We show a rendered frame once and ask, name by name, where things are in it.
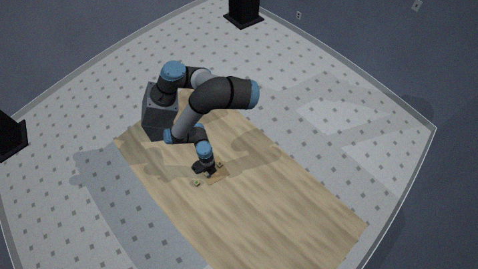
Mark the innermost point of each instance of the tan flat mat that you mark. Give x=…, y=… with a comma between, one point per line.
x=219, y=174

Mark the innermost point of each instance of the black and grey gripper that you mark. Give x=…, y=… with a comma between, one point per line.
x=199, y=167

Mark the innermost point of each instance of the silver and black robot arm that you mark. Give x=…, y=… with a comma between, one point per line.
x=211, y=92

